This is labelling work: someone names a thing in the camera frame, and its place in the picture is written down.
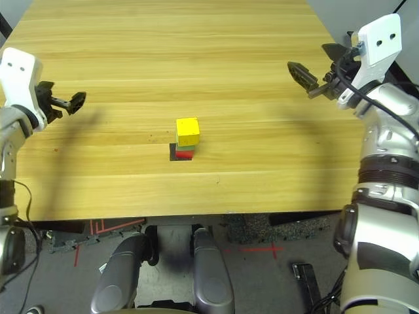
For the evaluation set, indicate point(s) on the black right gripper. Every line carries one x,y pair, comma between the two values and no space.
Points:
340,78

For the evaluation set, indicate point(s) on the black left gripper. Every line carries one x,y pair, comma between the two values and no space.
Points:
50,108

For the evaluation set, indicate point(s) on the yellow wooden block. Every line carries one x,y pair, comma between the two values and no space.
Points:
188,131

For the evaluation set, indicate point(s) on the green wooden block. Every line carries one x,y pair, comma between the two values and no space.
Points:
183,148

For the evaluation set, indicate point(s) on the red wooden block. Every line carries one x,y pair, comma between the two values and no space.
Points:
184,154

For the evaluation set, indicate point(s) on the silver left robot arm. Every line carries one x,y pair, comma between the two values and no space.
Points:
13,131

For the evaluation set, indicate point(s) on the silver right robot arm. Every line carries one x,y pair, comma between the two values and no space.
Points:
386,131

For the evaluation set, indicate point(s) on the black diagonal metal bar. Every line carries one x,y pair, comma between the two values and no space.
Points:
5,27

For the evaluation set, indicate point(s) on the black stand pole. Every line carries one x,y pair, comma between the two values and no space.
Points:
401,5

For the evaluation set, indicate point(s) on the black square tape marker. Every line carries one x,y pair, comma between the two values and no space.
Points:
172,153

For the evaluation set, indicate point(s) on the grey foam tile pieces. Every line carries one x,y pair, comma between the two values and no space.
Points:
65,243

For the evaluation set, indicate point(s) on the small silver metal clip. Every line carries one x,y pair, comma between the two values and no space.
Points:
103,267

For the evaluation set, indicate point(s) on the speckled black foam mat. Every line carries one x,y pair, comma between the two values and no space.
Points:
248,229

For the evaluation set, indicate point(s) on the grey robot left leg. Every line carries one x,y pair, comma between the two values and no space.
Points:
118,271

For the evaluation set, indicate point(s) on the grey robot leg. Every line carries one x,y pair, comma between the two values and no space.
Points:
118,271
209,271

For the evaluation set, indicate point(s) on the black floor box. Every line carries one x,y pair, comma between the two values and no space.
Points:
304,274

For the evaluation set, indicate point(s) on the dark sneaker toe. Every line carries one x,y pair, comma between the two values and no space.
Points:
35,310

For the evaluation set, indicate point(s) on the grey robot right leg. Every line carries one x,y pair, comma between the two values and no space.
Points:
209,271

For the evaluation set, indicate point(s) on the tan robot torso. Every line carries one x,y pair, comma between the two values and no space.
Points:
163,312

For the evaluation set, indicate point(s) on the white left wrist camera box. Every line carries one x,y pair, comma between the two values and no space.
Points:
16,75

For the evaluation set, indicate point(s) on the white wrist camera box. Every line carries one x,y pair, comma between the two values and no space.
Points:
379,42
16,75

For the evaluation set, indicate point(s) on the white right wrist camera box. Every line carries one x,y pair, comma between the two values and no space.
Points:
379,42

